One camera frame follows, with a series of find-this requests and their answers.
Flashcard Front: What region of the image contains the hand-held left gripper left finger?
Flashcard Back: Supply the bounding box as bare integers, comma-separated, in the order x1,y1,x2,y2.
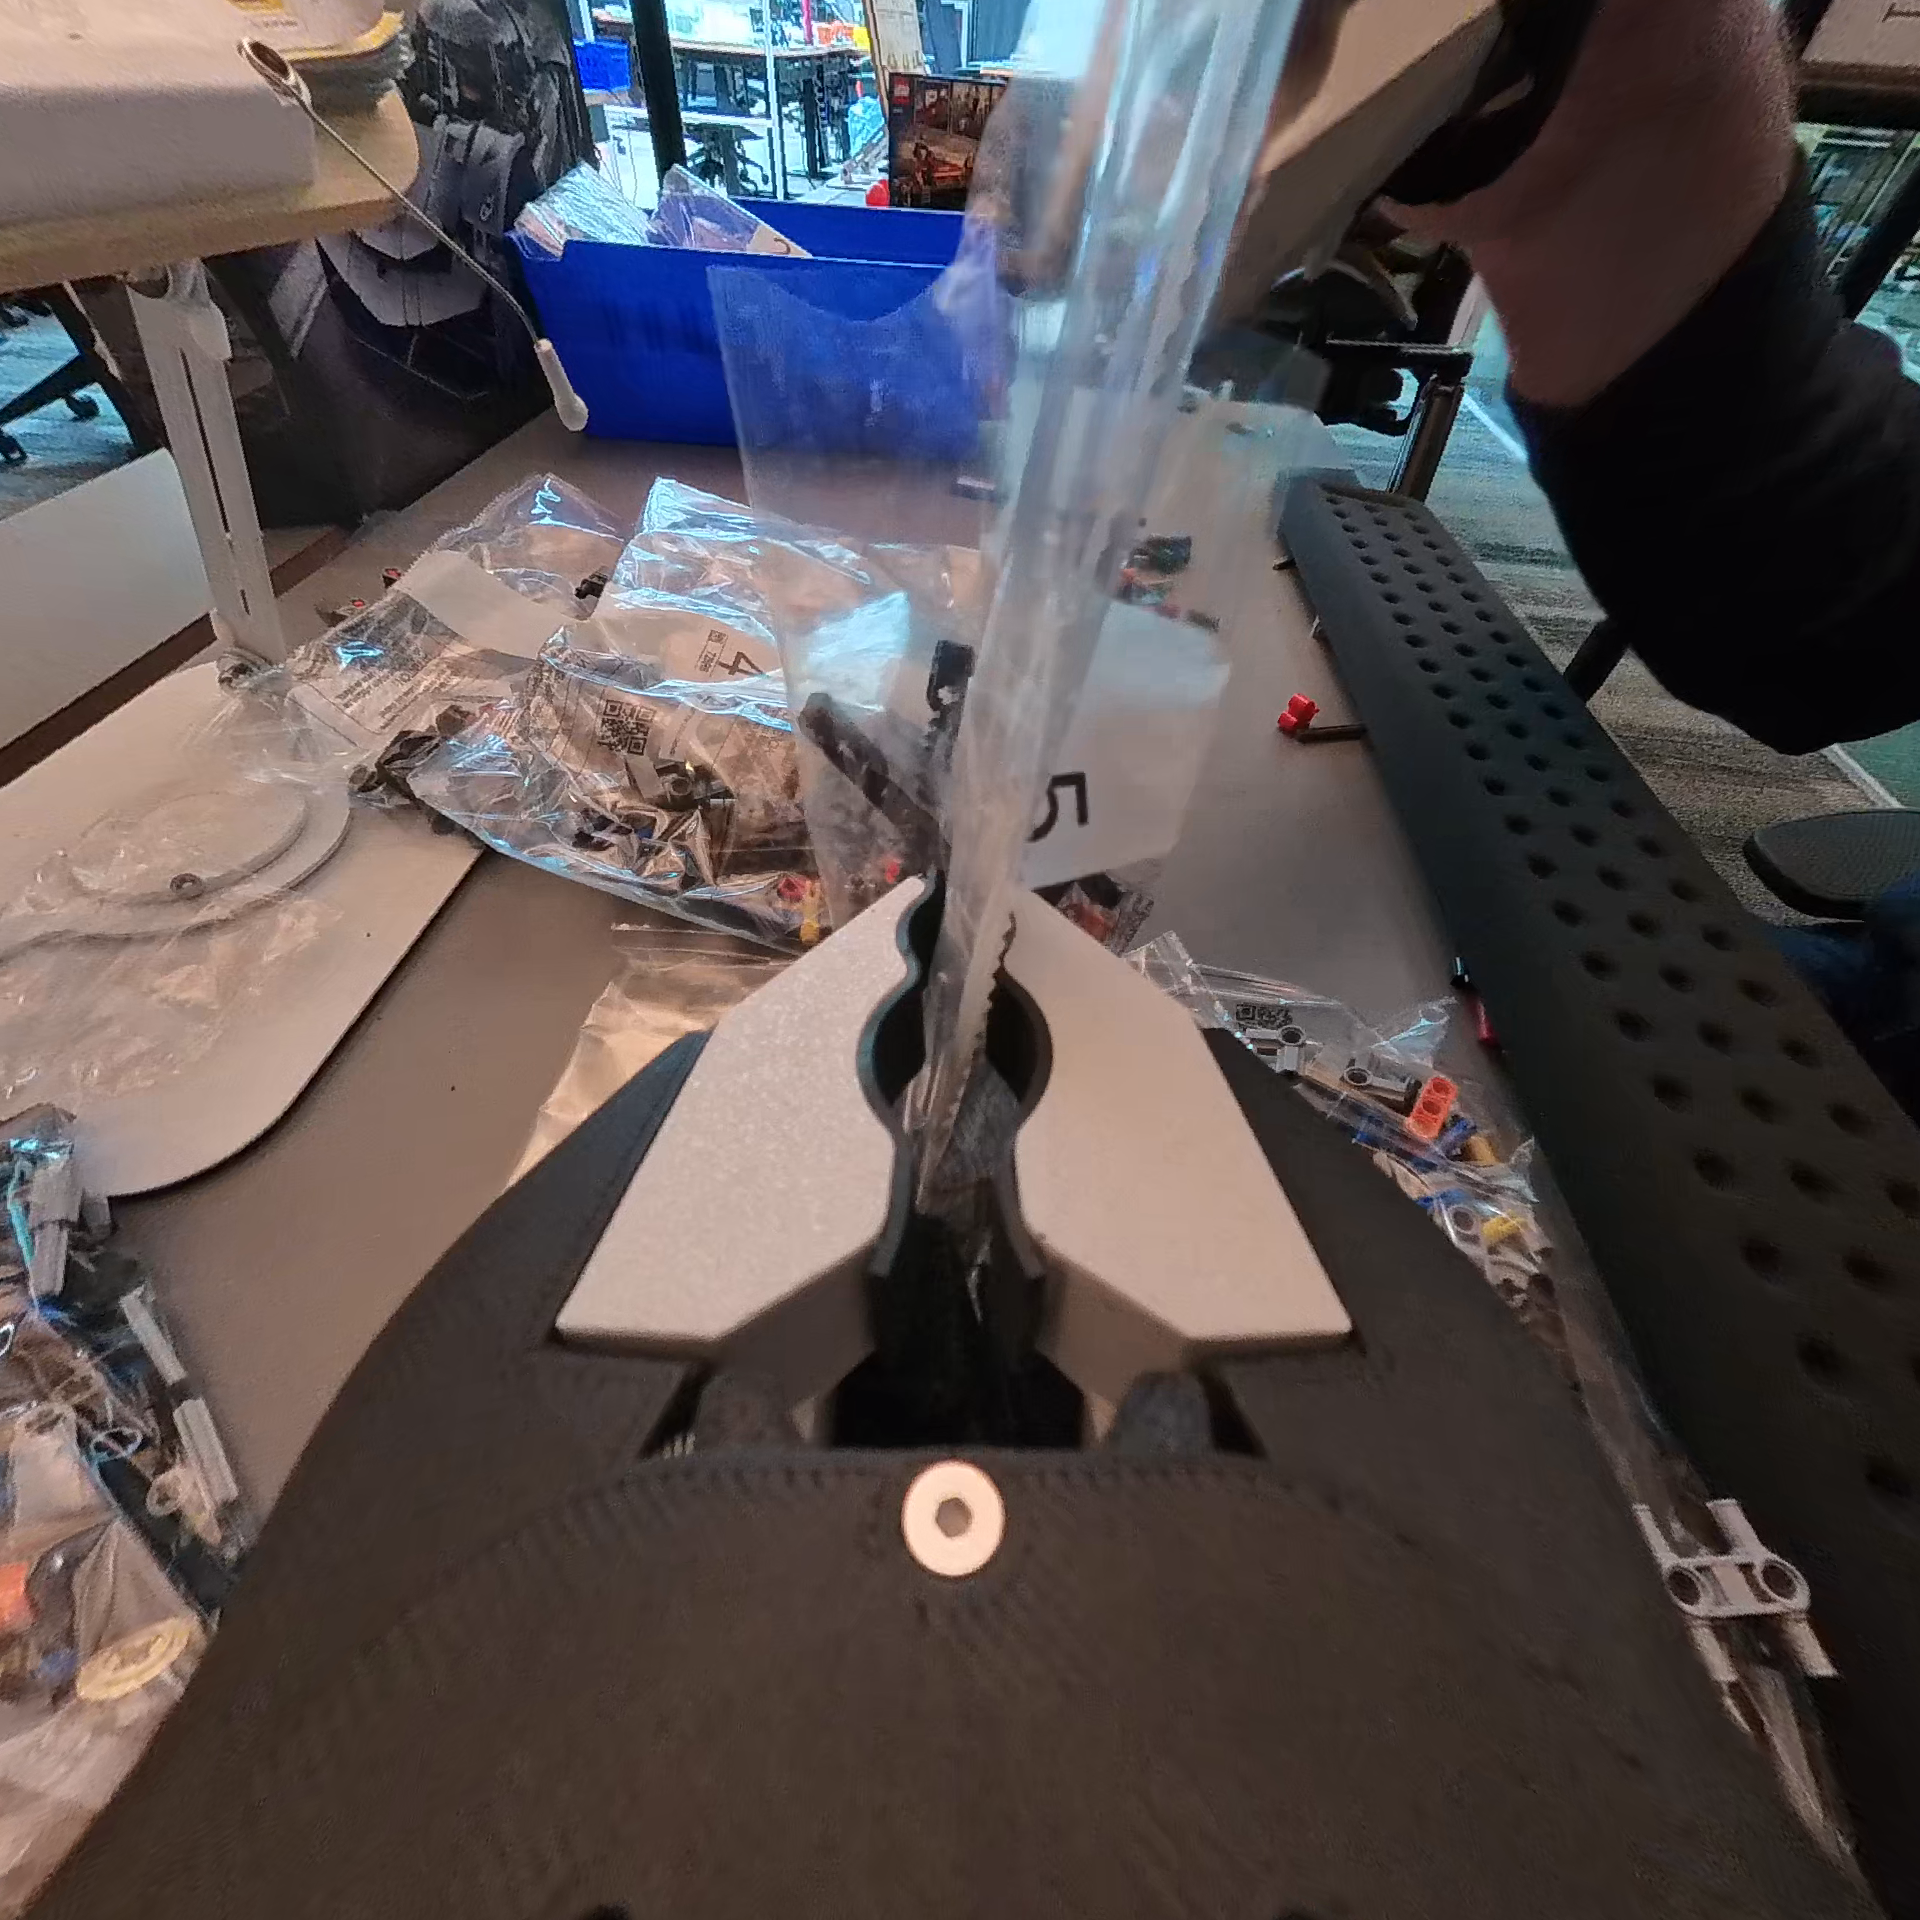
553,876,945,1417

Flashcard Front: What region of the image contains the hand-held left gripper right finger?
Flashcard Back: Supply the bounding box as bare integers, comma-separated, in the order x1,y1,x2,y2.
990,896,1356,1447

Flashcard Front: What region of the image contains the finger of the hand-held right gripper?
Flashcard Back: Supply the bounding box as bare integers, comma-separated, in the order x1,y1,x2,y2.
1219,0,1507,320

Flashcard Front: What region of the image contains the clear lego parts bag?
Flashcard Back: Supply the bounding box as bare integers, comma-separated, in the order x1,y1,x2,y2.
705,0,1356,1221
0,1102,246,1909
284,472,666,786
352,481,937,958

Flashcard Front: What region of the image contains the person's right forearm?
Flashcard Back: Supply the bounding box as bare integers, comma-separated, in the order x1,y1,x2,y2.
1504,151,1920,762

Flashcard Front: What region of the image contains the small lego box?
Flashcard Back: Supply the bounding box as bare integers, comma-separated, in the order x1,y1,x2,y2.
884,66,1011,212

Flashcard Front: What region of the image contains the dark lego set box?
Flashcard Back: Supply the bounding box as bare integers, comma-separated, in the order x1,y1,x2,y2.
195,0,599,523

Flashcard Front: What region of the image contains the lego instruction booklet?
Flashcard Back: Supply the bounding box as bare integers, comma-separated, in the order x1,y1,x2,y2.
0,0,411,120

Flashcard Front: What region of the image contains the person's right hand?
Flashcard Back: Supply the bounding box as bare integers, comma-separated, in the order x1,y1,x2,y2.
1386,0,1803,409

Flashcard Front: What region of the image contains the black clamp with metal rod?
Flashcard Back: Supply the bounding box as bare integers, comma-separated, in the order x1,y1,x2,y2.
1200,241,1483,504

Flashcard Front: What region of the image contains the small open parts bag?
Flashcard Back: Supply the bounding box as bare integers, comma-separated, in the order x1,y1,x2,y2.
1124,931,1843,1848

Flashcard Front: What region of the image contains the black framed sign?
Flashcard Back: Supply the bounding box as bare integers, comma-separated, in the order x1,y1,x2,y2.
1793,0,1920,127

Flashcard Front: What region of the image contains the dark perforated panel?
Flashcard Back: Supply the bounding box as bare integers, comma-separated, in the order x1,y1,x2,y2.
1275,481,1920,1920

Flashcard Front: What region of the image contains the person's leg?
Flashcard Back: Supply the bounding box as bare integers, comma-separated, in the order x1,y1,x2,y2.
1771,884,1920,1090

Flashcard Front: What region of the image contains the black office chair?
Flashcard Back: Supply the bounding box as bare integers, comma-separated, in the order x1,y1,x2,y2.
0,292,110,469
1742,806,1920,922

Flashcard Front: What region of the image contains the blue plastic bin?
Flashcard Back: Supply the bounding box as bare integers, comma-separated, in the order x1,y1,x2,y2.
511,194,1011,462

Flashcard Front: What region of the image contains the white rod with ball end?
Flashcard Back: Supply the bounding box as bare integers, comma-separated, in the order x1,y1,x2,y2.
240,36,595,439

